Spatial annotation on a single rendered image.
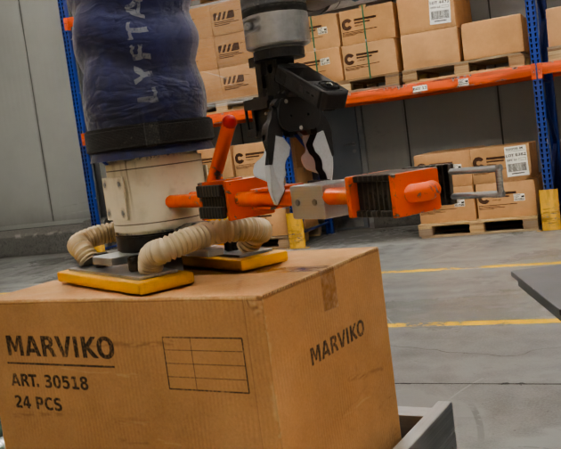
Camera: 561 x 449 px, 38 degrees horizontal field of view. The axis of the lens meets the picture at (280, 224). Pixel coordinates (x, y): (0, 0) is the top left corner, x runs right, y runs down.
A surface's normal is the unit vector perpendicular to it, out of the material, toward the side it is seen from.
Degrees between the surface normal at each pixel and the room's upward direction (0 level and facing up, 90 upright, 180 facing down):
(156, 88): 80
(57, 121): 90
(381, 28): 92
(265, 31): 90
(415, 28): 92
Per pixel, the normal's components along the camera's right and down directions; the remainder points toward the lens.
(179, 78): 0.67, -0.29
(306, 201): -0.80, 0.16
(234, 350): -0.51, 0.15
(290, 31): 0.39, 0.04
